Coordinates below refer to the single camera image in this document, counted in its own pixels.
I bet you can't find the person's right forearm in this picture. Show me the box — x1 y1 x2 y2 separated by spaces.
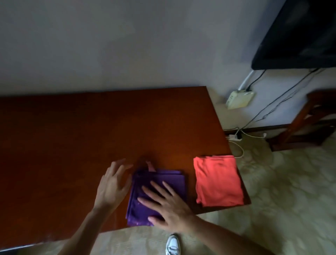
193 218 277 255

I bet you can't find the black television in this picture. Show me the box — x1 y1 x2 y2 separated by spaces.
251 0 336 70

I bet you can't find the white cable conduit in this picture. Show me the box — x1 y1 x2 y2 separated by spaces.
239 70 255 91

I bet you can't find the white router box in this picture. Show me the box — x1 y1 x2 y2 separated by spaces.
225 90 255 110

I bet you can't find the long black cable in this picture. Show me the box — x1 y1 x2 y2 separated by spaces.
223 68 322 133

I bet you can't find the white cable with plug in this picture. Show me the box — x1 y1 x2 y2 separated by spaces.
239 130 267 139

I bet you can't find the folded coral cloth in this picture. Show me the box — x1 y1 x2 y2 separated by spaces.
193 155 245 208

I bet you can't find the short black cable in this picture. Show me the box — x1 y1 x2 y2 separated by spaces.
246 69 267 91

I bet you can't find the purple cloth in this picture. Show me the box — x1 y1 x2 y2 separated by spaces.
126 161 187 227

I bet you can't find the looped white cable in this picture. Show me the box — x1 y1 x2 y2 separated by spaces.
228 140 245 158

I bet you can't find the person's left hand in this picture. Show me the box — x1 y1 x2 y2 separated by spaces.
94 159 134 212

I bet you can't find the dark wooden stand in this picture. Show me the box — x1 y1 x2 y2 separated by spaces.
267 90 336 152

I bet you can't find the person's right hand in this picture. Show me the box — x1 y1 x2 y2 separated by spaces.
138 181 200 233

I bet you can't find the white shoe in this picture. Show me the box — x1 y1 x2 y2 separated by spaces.
166 234 181 255

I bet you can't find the person's left forearm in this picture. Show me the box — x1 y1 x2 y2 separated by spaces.
57 205 109 255

